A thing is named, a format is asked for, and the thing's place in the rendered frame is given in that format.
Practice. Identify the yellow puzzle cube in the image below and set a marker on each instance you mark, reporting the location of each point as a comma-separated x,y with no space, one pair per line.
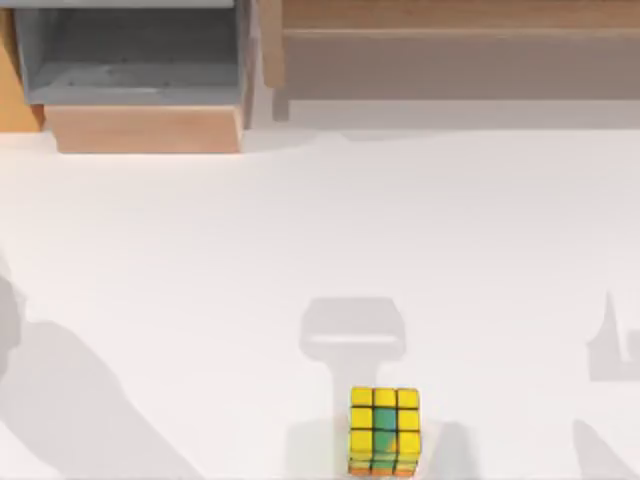
384,430

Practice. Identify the grey pierced drawer inside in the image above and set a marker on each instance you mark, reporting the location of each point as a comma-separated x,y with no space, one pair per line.
132,55

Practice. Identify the wooden open shelf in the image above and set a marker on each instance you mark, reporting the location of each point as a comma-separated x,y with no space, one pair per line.
450,55

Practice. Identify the pale wooden drawer front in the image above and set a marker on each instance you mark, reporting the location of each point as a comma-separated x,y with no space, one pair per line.
145,129

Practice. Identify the wooden cupboard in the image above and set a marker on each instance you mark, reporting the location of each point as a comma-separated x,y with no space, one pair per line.
15,90

